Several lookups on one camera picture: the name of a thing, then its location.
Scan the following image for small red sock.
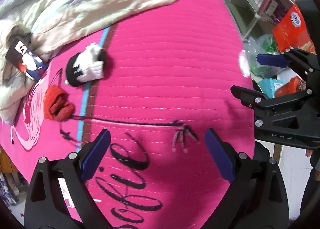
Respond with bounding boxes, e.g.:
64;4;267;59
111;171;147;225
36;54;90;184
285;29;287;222
43;85;75;122

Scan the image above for white sock with black band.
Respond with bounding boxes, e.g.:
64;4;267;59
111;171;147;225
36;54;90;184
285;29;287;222
65;43;106;87

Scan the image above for yellow rimmed black trash bin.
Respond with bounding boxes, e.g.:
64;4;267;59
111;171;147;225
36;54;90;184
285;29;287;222
252;79;263;93

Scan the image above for teal plastic package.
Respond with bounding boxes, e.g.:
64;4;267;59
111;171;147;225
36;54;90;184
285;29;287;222
258;78;285;98

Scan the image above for red snack bag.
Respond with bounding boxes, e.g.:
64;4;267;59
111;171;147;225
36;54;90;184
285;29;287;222
274;76;306;98

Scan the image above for orange gift box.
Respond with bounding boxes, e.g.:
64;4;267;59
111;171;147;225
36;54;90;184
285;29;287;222
273;4;316;54

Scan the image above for clear plastic bag green contents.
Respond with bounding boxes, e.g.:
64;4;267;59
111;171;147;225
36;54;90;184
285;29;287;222
243;33;284;80

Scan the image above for pink patterned bed cover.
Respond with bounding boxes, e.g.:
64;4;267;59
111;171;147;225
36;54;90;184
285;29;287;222
1;0;254;228

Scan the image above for beige crumpled blanket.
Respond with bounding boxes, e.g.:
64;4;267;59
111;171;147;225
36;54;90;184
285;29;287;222
1;0;176;125

